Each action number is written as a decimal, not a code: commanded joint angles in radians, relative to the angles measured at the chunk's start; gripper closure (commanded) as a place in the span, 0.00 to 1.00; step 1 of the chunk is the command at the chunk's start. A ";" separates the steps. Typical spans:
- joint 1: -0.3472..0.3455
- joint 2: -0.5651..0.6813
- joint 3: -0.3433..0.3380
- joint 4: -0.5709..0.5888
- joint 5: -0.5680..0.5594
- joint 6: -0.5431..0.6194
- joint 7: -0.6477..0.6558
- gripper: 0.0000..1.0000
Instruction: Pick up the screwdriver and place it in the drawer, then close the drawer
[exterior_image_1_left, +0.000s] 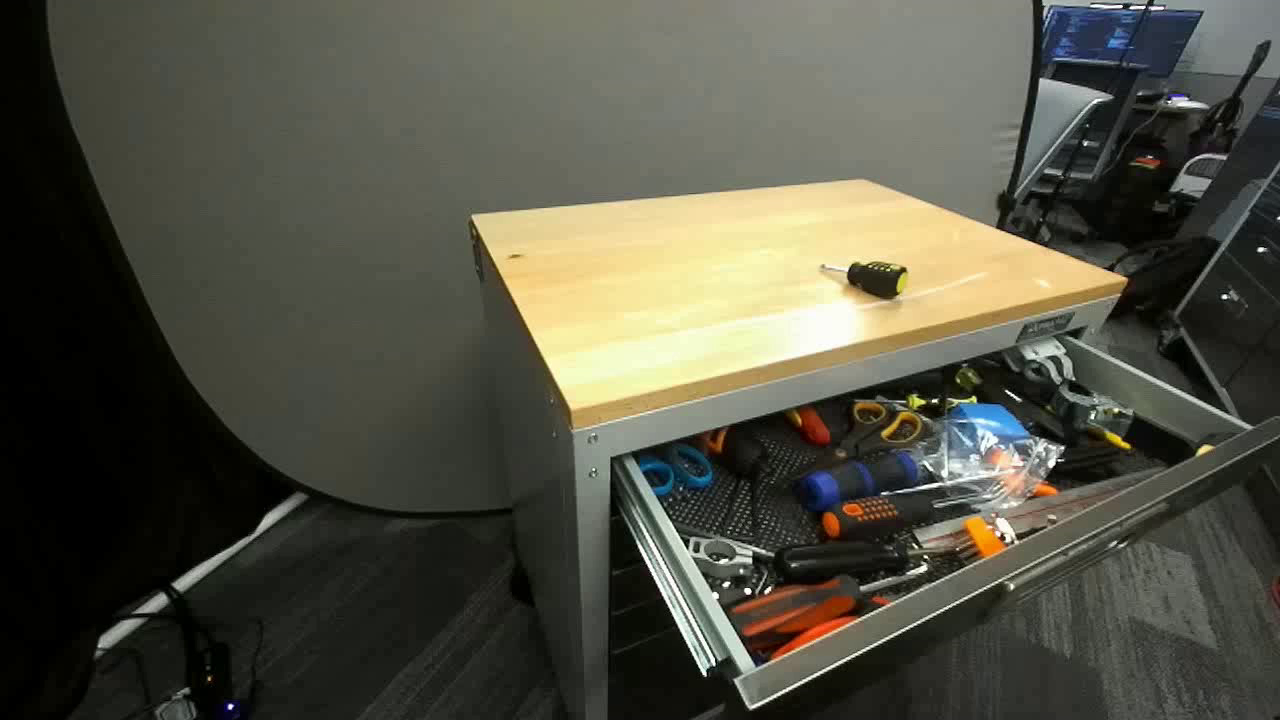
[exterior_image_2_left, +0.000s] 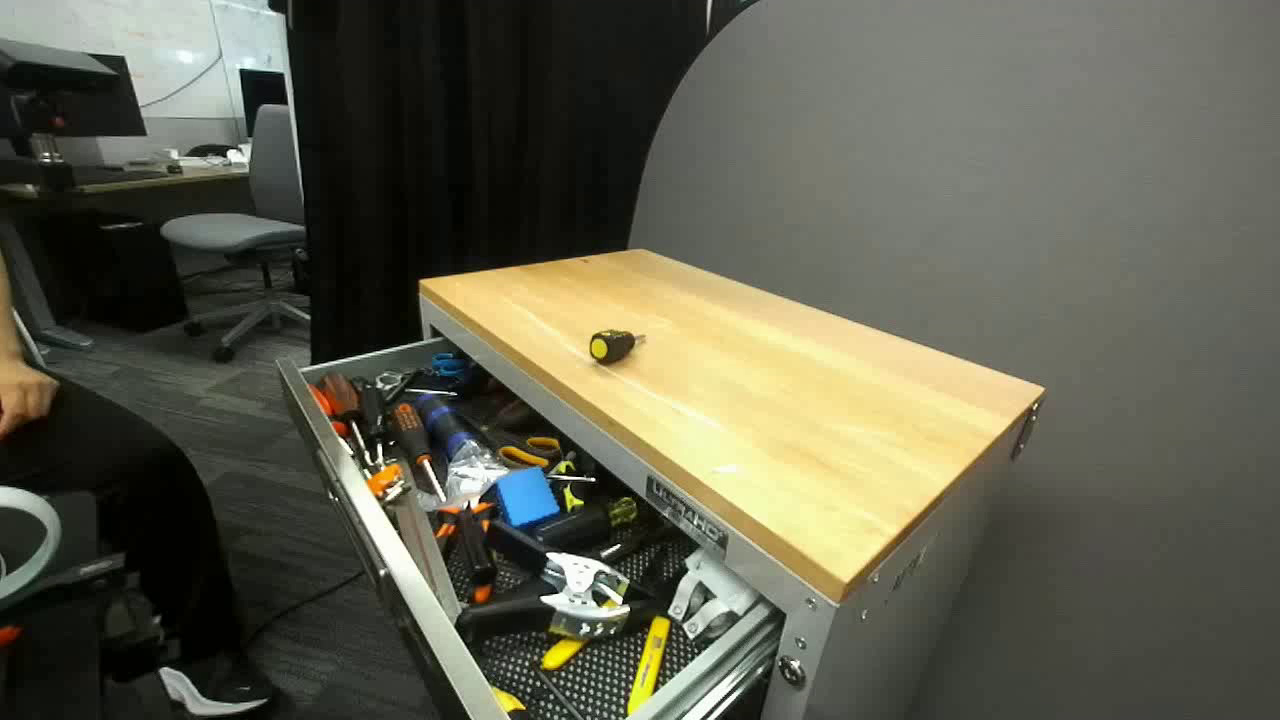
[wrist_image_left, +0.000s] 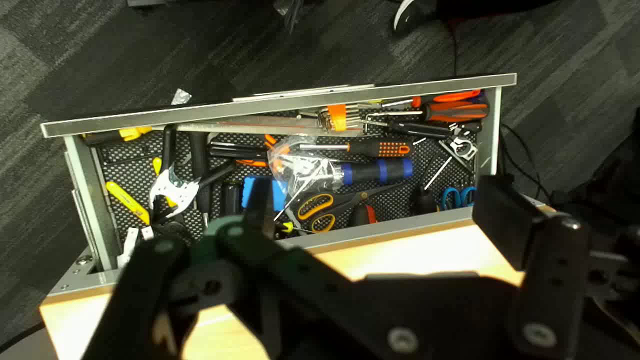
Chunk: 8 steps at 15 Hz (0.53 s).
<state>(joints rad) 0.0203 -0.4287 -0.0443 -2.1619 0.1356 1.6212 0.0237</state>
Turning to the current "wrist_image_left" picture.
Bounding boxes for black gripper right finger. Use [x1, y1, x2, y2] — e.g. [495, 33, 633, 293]
[472, 177, 590, 354]

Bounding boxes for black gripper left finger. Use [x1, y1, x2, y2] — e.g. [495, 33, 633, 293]
[82, 226, 191, 360]

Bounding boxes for grey metal tool drawer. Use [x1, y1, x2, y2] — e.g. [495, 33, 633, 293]
[42, 73, 517, 273]

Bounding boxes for blue and black screwdriver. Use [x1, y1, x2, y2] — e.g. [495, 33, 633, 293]
[330, 158, 414, 187]

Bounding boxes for orange and black screwdriver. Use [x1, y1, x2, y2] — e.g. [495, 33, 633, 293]
[302, 141, 412, 158]

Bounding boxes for grey cabinet with wooden top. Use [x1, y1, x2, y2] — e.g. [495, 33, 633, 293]
[39, 208, 524, 360]

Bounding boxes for silver clamp tool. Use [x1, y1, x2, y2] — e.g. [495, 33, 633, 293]
[148, 169, 200, 218]

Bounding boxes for silver wrench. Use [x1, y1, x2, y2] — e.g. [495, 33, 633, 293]
[438, 136, 477, 179]

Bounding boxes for clear plastic bag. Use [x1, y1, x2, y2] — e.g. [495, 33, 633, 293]
[266, 138, 338, 198]

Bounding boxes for small white paper scrap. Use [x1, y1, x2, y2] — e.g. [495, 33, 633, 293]
[170, 89, 191, 106]

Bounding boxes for blue handled scissors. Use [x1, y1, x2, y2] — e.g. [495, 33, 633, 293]
[439, 187, 475, 211]

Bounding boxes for yellow handled tool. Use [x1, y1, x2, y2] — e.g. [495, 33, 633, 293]
[103, 181, 149, 225]

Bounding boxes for red handled cutters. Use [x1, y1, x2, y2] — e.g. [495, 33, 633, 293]
[349, 194, 378, 226]

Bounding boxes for yellow handled scissors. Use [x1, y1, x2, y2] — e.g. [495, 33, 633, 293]
[296, 192, 335, 235]

